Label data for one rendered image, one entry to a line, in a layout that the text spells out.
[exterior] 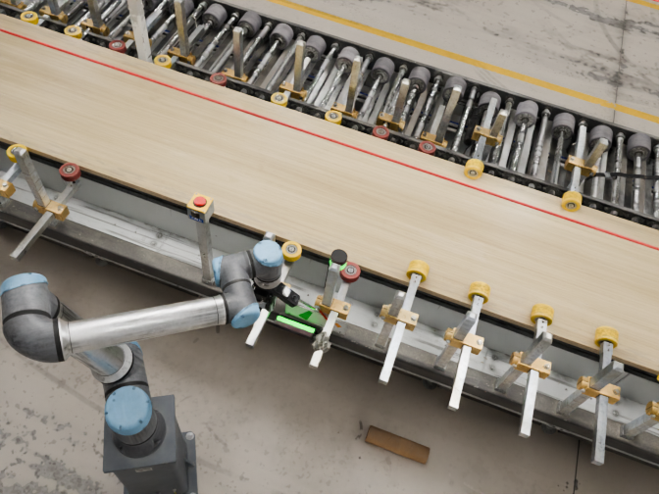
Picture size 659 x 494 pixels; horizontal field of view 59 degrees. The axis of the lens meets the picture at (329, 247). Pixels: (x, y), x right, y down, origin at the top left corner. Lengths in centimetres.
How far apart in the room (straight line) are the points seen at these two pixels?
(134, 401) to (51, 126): 134
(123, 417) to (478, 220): 160
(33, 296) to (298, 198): 120
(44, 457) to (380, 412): 157
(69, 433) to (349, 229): 162
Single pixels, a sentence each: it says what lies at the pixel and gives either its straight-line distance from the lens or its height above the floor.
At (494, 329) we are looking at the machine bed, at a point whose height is 77.
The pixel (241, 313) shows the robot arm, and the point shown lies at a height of 133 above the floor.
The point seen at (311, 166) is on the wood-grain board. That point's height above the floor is 90.
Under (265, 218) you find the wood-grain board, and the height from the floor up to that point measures 90.
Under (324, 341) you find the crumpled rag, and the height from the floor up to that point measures 87.
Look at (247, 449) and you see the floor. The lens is 295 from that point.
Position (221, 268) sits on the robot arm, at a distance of 179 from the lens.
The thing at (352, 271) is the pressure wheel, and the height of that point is 91.
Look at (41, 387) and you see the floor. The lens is 322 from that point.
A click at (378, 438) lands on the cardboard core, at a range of 294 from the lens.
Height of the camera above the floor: 285
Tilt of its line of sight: 55 degrees down
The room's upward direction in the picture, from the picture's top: 11 degrees clockwise
